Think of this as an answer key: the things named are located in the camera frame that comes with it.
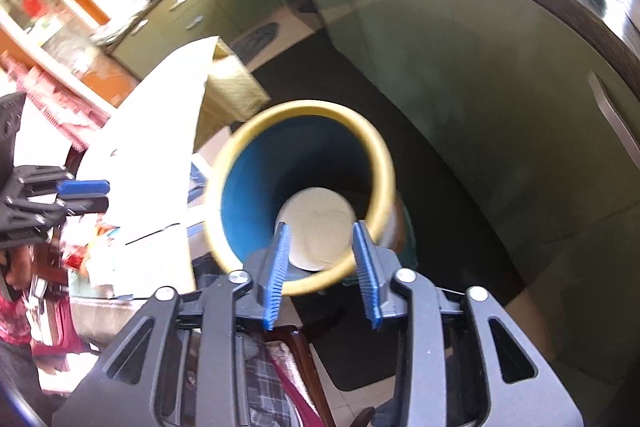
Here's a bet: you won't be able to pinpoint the red paper bucket cup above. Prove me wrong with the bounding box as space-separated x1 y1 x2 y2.
276 187 356 272

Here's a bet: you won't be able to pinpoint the blue trash bin yellow rim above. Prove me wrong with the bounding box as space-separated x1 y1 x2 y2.
204 100 402 296

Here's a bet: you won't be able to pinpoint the person left hand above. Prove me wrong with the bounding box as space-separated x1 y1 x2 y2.
1 245 32 291

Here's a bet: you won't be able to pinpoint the patterned tablecloth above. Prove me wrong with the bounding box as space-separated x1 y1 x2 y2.
69 34 271 298

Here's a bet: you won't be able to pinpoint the pink checked apron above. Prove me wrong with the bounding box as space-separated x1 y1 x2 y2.
1 52 108 152

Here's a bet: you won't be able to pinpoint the green lower cabinets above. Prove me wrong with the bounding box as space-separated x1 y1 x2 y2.
113 0 639 384

